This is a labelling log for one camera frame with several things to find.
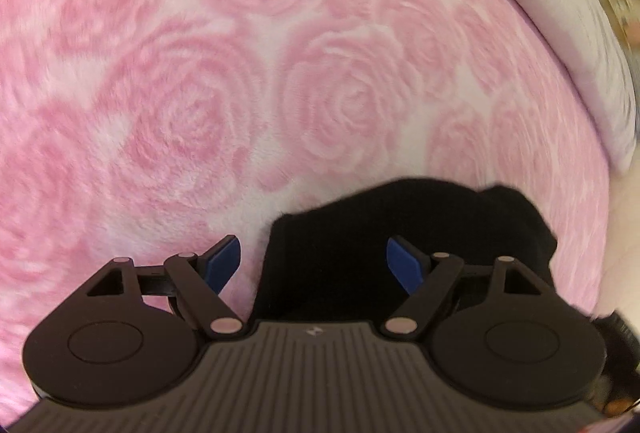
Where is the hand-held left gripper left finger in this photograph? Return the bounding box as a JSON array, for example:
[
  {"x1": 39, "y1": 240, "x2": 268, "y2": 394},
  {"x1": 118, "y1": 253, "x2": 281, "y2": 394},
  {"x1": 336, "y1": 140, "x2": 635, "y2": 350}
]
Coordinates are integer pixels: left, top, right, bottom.
[{"x1": 87, "y1": 235, "x2": 246, "y2": 340}]

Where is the black garment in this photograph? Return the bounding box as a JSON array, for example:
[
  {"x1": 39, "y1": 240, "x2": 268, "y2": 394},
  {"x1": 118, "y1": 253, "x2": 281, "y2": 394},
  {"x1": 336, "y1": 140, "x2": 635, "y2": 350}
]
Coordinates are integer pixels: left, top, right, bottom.
[{"x1": 252, "y1": 178, "x2": 559, "y2": 322}]

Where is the pink rose blanket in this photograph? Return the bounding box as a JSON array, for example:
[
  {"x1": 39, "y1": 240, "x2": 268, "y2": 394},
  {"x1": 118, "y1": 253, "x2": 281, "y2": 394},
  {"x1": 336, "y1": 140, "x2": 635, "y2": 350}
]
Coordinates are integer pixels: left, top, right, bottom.
[{"x1": 0, "y1": 0, "x2": 615, "y2": 416}]

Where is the dresser with small items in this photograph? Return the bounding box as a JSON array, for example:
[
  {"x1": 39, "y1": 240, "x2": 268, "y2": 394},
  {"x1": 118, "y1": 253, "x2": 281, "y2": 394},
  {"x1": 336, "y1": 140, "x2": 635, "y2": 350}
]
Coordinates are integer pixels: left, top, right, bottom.
[{"x1": 602, "y1": 0, "x2": 640, "y2": 46}]

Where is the white ribbed bedsheet edge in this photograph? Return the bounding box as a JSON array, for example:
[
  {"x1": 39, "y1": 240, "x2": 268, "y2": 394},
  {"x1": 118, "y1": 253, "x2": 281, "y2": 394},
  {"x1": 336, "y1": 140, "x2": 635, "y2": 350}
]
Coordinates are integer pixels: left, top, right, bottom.
[{"x1": 429, "y1": 0, "x2": 640, "y2": 174}]

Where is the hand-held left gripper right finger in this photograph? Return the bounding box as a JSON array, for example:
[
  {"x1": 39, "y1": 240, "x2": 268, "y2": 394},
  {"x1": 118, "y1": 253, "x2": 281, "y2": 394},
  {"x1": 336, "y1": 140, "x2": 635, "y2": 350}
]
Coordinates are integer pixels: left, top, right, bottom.
[{"x1": 385, "y1": 235, "x2": 556, "y2": 339}]

